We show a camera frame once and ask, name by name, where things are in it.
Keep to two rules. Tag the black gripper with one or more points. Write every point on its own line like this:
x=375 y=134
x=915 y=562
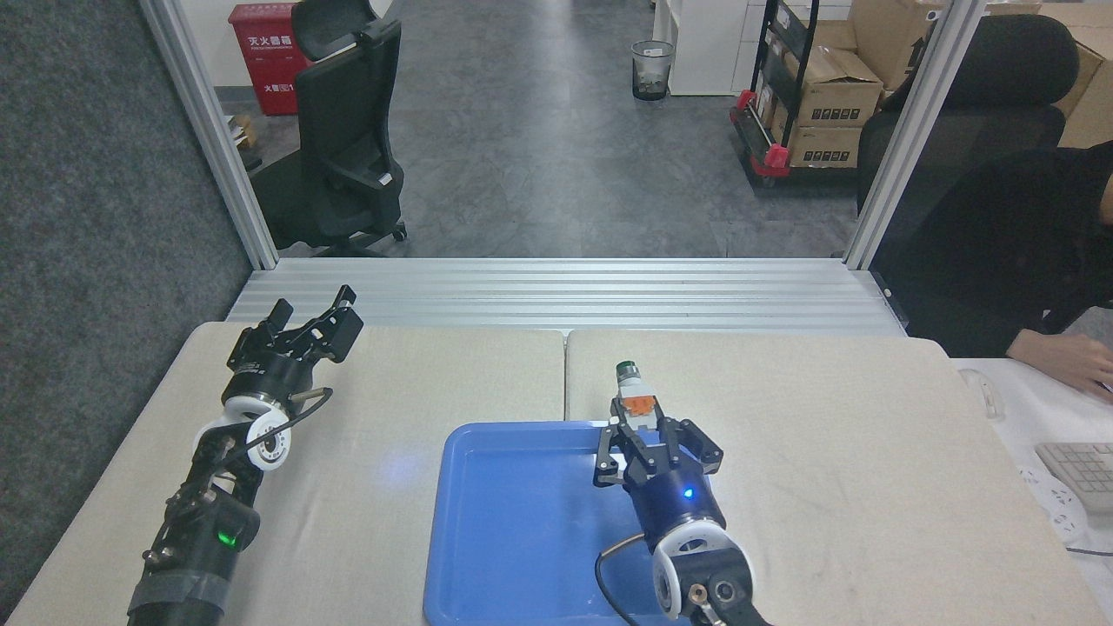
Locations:
x=676 y=502
x=265 y=369

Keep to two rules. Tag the switch part with orange tab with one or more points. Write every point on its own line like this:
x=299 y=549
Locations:
x=635 y=396

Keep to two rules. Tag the blue plastic tray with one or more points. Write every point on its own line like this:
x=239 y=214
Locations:
x=522 y=539

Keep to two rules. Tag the person's hand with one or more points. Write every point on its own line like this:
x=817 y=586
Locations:
x=1065 y=361

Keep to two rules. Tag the black office chair with headrest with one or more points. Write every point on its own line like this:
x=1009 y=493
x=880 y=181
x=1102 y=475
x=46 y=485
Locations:
x=343 y=148

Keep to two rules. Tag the red fire extinguisher box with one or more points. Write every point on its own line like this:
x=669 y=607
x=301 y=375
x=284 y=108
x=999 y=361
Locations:
x=268 y=61

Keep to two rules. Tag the black cart with red corners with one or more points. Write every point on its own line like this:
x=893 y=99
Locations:
x=769 y=130

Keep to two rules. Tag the flat cardboard box with labels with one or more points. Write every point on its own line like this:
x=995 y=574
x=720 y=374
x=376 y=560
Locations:
x=822 y=146

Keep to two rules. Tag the black mesh waste bin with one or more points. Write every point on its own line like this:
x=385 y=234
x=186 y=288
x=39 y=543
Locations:
x=652 y=69

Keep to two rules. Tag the open cardboard box with labels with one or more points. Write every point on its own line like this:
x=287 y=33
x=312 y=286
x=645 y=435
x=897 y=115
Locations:
x=835 y=91

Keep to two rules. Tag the white power strip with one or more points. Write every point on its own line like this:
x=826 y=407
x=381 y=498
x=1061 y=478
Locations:
x=1056 y=509

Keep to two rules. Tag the white cabinet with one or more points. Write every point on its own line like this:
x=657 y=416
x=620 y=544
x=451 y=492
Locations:
x=704 y=43

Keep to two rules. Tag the white keyboard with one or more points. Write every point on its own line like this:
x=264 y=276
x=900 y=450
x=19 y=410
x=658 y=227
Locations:
x=1085 y=469

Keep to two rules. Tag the large plain cardboard box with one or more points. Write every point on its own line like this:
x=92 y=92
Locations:
x=891 y=35

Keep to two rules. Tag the black mesh office chair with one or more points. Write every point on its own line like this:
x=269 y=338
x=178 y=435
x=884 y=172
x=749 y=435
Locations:
x=991 y=96

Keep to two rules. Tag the ribbed aluminium rail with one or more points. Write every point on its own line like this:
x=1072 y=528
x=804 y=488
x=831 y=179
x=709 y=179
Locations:
x=556 y=294

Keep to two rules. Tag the silver aluminium post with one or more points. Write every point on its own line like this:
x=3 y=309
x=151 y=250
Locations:
x=917 y=130
x=213 y=130

